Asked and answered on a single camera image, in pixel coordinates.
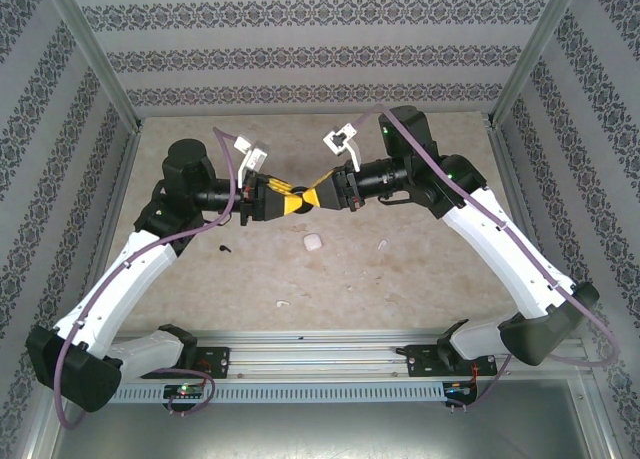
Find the grey metal sheet panel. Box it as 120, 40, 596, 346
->
29, 378, 621, 459

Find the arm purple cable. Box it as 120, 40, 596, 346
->
52, 126, 239, 430
357, 105, 621, 415

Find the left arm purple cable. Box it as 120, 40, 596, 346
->
52, 126, 239, 430

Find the slotted grey cable duct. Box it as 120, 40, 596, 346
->
107, 381, 451, 405

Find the aluminium side rail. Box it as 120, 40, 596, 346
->
487, 118, 589, 360
74, 121, 146, 330

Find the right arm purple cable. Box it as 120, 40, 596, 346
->
357, 105, 621, 415

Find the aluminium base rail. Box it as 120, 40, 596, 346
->
112, 328, 586, 380

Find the aluminium frame post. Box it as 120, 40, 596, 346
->
47, 0, 144, 130
487, 0, 584, 128

